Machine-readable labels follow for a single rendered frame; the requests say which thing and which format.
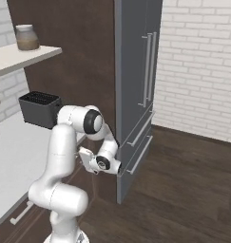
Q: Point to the white wall shelf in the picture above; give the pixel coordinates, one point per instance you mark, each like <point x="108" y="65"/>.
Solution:
<point x="18" y="57"/>

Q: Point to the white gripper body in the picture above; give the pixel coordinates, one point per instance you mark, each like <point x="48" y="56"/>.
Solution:
<point x="87" y="159"/>

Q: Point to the dark brown tall cabinet panel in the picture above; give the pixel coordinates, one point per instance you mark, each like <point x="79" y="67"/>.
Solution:
<point x="79" y="63"/>

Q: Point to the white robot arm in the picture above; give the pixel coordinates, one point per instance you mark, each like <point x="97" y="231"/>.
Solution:
<point x="61" y="158"/>

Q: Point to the beige ceramic jar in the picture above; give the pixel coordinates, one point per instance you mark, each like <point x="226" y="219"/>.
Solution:
<point x="27" y="38"/>

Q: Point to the grey fridge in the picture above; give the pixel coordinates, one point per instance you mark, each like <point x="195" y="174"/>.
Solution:
<point x="131" y="79"/>

